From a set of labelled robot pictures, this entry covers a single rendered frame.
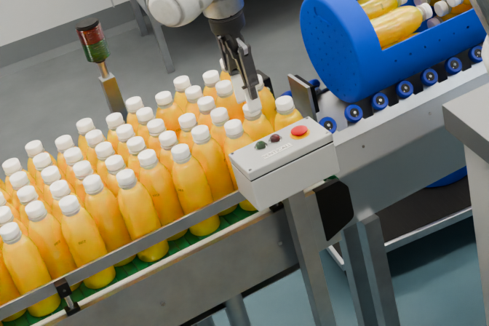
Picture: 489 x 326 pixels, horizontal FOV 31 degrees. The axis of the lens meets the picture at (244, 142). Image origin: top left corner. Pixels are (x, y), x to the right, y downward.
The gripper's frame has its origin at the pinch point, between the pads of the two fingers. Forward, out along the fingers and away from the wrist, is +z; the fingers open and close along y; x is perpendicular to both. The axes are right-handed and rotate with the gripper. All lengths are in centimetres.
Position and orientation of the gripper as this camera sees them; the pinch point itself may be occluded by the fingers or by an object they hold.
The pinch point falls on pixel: (246, 94)
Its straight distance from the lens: 196.0
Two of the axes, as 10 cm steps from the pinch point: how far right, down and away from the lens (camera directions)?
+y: -4.3, -3.8, 8.1
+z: 2.3, 8.3, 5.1
